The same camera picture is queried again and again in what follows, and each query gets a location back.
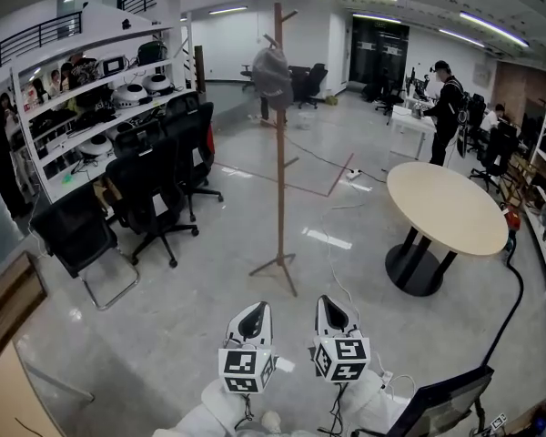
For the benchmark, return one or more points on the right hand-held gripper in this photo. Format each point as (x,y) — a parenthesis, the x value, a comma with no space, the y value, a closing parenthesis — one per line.
(341,358)

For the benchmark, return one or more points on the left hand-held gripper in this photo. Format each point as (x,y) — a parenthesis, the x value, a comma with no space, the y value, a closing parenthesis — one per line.
(245,362)

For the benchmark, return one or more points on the wooden coat stand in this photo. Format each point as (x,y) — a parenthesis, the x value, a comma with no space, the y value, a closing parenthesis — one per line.
(280,180)

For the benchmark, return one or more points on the grey cap item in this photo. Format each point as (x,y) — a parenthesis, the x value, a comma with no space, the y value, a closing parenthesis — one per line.
(271,76)

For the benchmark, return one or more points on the person's right forearm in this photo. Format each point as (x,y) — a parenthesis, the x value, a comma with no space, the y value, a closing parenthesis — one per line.
(368,399)

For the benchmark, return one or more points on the person's left forearm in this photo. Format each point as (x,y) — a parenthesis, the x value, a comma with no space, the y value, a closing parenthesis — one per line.
(218,403)

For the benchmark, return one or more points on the black monitor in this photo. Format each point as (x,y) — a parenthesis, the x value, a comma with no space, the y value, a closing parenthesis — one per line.
(441,403)

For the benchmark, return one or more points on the round beige table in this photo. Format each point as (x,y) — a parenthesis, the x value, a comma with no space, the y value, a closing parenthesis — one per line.
(446,207)

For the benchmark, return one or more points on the white power strip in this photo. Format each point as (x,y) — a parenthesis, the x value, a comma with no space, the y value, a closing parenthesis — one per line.
(353,174)

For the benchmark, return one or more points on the black office chair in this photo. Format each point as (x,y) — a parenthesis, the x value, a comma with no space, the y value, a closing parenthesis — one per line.
(496,153)
(141,185)
(193,135)
(313,84)
(138,135)

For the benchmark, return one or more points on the black cantilever chair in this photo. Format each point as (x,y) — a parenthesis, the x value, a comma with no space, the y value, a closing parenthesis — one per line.
(75,235)

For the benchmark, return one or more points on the red power tool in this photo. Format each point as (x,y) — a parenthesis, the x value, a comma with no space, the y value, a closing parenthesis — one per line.
(512,221)

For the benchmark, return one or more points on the wooden desk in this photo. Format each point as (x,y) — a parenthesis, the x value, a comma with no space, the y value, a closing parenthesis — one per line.
(9,380)

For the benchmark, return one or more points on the white rectangular desk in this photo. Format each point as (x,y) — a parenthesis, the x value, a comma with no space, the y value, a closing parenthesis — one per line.
(411,123)

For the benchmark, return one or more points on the white dome device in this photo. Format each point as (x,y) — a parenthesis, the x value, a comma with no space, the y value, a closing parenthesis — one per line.
(158,84)
(129,94)
(95,146)

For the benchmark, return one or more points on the black double door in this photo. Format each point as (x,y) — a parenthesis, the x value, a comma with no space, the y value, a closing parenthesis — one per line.
(377,53)

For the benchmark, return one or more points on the white storage shelf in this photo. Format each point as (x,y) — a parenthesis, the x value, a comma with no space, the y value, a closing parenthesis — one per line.
(95,80)

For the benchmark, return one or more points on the black stair railing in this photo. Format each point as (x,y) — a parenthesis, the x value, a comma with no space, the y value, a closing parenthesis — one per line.
(32,39)

